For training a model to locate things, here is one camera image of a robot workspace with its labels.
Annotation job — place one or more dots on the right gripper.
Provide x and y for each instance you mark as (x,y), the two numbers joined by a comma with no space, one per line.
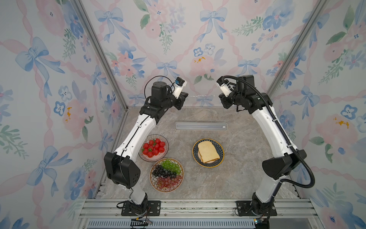
(224,99)

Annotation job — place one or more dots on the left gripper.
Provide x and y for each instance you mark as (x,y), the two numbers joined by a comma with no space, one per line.
(181,100)

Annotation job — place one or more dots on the clear plastic wrap sheet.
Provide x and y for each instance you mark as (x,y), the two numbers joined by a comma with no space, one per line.
(205,97)

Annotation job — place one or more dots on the plastic wrap dispenser box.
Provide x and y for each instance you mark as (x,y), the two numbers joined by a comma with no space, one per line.
(201,126)

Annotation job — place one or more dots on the blue yellow-rimmed plate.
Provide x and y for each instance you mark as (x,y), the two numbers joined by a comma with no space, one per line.
(219,149)

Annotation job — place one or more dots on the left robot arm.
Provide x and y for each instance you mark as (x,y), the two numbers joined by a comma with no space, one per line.
(120,165)

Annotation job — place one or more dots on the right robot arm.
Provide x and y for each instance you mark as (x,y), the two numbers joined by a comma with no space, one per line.
(240,91)

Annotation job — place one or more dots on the glass plate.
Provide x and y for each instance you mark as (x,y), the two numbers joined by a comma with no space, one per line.
(155,158)

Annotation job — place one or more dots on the patterned fruit plate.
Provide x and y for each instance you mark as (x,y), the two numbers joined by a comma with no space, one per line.
(153,179)

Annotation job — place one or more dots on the bread slices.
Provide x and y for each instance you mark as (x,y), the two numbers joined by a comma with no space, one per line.
(207,152)

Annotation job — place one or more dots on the red strawberries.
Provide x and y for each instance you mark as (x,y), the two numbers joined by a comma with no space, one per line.
(154,147)

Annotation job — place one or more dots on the green grapes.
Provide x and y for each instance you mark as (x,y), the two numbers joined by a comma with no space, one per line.
(172,166)

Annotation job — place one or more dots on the black grapes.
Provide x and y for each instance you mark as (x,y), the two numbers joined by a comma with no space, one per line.
(160,171)

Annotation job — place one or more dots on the red grapes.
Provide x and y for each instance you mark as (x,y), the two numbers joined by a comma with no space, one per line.
(169,182)

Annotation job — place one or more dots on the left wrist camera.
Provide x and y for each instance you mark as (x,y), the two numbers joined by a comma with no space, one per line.
(179,84)

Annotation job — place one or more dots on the left aluminium corner post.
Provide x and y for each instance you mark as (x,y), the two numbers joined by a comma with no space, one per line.
(86,23)

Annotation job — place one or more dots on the aluminium corner post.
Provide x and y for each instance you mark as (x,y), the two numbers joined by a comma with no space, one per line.
(86,23)
(297,45)

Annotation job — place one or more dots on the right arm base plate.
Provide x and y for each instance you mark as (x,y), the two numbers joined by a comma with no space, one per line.
(254,208)

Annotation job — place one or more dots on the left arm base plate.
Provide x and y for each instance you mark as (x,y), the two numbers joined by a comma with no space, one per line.
(149,208)

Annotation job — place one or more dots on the right aluminium corner post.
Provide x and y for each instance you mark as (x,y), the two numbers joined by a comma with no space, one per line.
(297,45)

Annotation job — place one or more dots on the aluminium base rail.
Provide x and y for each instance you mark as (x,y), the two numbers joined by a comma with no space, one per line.
(199,214)

